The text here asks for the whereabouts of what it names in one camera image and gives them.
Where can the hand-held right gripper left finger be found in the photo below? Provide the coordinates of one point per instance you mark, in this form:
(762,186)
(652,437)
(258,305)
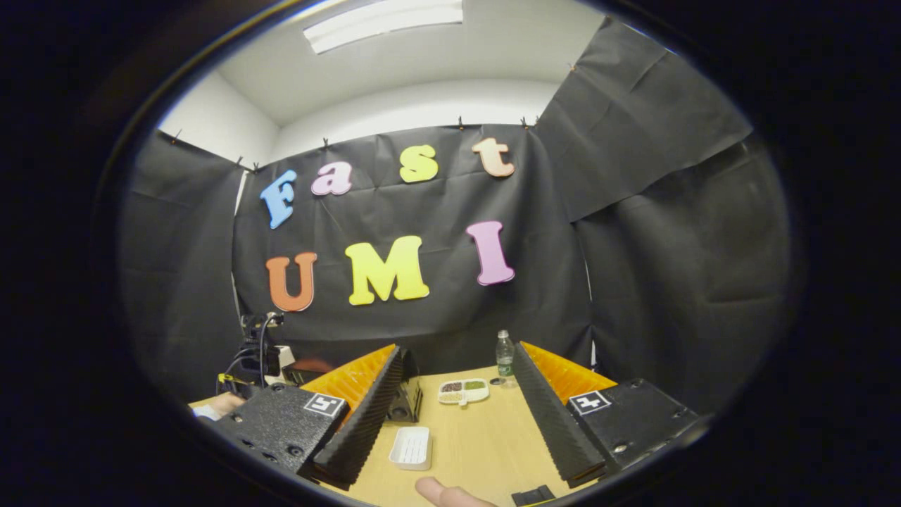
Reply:
(366,422)

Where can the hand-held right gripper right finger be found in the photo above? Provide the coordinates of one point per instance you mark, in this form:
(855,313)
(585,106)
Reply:
(552,422)

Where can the black electric oven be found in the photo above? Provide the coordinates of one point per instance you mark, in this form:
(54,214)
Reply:
(408,401)

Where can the white toaster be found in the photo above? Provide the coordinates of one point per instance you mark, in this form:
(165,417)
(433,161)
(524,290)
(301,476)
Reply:
(286,355)

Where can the white plastic tray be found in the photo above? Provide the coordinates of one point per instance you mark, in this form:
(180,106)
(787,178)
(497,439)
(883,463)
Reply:
(410,448)

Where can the clear plastic water bottle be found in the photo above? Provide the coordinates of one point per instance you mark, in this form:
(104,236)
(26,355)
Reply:
(505,360)

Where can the white sectioned dish with beans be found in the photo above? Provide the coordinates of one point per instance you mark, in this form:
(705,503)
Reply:
(464,391)

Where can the black backdrop cloth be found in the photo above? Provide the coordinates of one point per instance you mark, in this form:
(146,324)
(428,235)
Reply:
(436,204)

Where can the long ceiling light panel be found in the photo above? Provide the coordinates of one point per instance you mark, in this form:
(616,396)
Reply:
(383,24)

